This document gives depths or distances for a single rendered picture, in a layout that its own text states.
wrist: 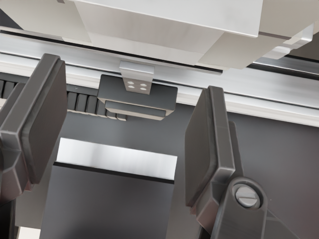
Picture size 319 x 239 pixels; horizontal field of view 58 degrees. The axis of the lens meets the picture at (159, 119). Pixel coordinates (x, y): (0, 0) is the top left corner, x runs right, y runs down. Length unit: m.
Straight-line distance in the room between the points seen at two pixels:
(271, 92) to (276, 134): 0.31
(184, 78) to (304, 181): 0.50
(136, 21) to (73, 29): 0.06
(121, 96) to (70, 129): 0.35
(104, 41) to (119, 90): 0.22
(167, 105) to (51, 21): 0.26
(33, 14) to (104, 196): 0.14
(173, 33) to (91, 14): 0.05
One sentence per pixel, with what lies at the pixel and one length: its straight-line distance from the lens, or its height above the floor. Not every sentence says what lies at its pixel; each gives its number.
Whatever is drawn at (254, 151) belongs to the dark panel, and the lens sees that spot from 0.81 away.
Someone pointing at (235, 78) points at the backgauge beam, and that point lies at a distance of 0.52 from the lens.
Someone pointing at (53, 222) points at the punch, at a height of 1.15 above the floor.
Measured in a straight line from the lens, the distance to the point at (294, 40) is 0.27.
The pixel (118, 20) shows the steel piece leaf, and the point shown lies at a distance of 0.18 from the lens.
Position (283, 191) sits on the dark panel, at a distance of 0.85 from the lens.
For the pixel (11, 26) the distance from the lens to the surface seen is 0.27.
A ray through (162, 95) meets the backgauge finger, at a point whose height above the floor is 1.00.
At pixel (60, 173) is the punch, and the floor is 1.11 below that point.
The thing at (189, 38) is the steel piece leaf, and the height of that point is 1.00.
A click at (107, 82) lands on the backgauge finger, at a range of 0.44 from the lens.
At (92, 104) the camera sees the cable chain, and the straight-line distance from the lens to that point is 0.63.
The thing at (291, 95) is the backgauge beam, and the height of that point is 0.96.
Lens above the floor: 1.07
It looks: 4 degrees down
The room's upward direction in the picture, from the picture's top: 171 degrees counter-clockwise
